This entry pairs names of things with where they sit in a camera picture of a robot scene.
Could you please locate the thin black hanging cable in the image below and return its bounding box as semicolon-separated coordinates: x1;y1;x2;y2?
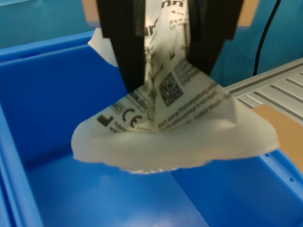
253;0;281;76

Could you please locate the clear packet of white gauze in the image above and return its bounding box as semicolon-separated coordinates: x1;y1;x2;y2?
122;165;183;175

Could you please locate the white printed gauze swab packet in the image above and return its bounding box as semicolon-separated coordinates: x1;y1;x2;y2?
71;0;279;175

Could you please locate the blue plastic storage bin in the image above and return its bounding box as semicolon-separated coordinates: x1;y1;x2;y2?
0;32;303;227

